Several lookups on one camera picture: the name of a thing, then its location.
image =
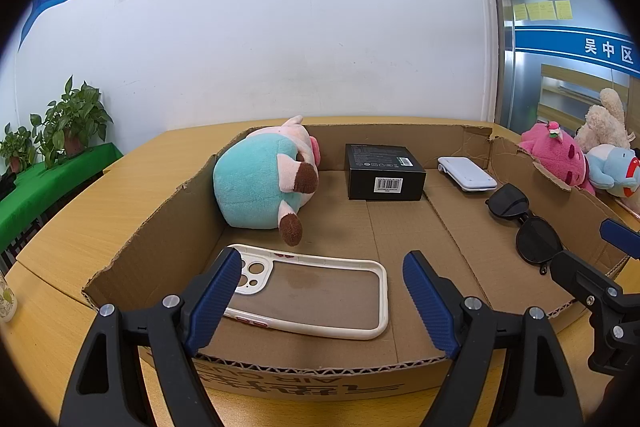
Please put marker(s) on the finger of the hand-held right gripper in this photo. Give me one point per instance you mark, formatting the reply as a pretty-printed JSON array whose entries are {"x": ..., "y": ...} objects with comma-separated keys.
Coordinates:
[
  {"x": 575, "y": 277},
  {"x": 622, "y": 234}
]

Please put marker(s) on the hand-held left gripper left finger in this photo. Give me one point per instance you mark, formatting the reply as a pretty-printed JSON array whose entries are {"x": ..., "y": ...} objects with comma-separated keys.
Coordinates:
[{"x": 210, "y": 302}]

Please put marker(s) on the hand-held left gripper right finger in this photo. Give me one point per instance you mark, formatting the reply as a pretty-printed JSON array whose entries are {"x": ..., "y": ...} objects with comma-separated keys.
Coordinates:
[{"x": 430, "y": 302}]

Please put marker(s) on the black sunglasses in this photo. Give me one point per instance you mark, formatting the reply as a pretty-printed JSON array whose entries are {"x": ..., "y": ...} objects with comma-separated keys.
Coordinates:
[{"x": 537, "y": 242}]

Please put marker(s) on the white phone case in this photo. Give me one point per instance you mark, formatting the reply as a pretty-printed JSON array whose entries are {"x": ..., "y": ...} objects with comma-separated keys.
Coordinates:
[{"x": 365, "y": 277}]

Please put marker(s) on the cardboard box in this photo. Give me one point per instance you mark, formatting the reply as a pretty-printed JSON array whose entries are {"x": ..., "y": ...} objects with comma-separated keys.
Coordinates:
[{"x": 410, "y": 232}]

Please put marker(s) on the black product box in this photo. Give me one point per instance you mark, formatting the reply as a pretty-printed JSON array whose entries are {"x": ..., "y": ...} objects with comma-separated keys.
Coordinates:
[{"x": 385, "y": 182}]

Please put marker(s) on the white power bank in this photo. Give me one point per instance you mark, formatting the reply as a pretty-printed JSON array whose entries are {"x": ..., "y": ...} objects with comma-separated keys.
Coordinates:
[{"x": 467, "y": 172}]

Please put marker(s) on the blue and white plush toy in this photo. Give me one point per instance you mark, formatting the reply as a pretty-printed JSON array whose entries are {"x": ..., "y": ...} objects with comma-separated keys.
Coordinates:
[{"x": 615, "y": 167}]

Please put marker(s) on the beige plush toy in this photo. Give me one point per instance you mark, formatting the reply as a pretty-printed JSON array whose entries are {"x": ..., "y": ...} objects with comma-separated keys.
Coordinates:
[{"x": 602, "y": 122}]

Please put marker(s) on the teal and pink plush toy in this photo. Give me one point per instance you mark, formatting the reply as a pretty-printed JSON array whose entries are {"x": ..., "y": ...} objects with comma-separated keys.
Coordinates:
[{"x": 250, "y": 182}]

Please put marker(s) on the black plastic crate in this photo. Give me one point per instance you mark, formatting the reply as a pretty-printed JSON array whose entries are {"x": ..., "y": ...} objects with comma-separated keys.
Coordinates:
[{"x": 22, "y": 237}]

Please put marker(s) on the blue door sign band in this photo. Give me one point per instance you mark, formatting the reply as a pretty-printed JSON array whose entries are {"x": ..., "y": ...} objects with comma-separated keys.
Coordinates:
[{"x": 565, "y": 44}]

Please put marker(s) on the green tablecloth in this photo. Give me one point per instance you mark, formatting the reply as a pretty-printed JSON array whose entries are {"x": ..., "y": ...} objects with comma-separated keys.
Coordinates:
[{"x": 40, "y": 187}]

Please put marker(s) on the yellow sticky note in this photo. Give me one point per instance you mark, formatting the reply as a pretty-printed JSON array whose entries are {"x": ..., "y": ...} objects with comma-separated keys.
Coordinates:
[
  {"x": 520, "y": 12},
  {"x": 534, "y": 11},
  {"x": 564, "y": 9},
  {"x": 547, "y": 10}
]

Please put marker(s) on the large potted green plant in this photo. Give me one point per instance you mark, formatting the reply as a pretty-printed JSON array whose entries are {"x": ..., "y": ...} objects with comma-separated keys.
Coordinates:
[{"x": 75, "y": 112}]

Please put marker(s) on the small potted green plant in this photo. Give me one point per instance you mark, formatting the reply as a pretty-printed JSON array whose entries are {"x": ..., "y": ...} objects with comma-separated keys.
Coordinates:
[{"x": 17, "y": 147}]

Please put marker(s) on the metal door frame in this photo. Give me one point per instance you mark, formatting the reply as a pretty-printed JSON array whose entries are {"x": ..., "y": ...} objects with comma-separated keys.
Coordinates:
[{"x": 495, "y": 32}]

